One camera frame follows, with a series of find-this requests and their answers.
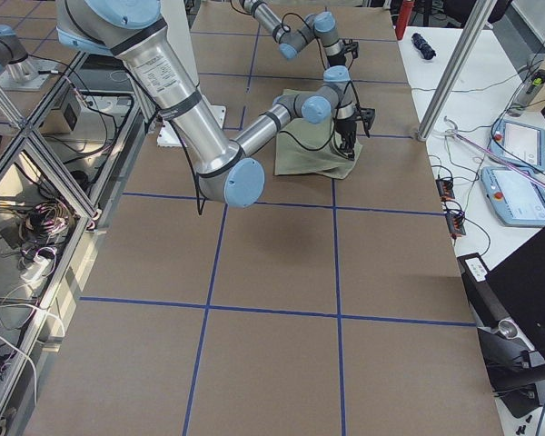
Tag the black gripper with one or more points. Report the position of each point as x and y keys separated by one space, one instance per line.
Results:
x=345 y=127
x=335 y=59

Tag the green long-sleeve shirt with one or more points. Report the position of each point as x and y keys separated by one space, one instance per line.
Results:
x=309 y=143

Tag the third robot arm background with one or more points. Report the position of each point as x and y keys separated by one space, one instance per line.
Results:
x=18 y=72

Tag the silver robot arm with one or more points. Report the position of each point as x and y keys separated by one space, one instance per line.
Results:
x=295 y=27
x=224 y=170

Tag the folded dark blue umbrella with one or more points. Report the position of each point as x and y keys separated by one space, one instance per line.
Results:
x=423 y=47

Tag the metal grabber tool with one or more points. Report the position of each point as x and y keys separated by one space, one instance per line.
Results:
x=455 y=134

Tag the brown paper table mat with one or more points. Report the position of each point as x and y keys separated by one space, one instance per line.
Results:
x=328 y=308

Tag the far teach pendant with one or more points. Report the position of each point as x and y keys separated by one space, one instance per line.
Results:
x=520 y=144

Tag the teach pendant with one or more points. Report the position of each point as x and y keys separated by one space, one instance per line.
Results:
x=516 y=200
x=520 y=144

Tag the near teach pendant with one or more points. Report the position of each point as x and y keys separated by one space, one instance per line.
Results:
x=516 y=200

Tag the white label black box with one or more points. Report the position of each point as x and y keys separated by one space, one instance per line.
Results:
x=472 y=268

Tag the black laptop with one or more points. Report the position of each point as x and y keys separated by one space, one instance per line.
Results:
x=519 y=283

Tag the aluminium frame post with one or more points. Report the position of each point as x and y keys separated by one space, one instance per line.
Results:
x=469 y=36

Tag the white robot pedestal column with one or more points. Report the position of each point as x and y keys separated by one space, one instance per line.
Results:
x=178 y=35

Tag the black camera stand device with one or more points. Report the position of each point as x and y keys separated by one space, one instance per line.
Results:
x=516 y=373

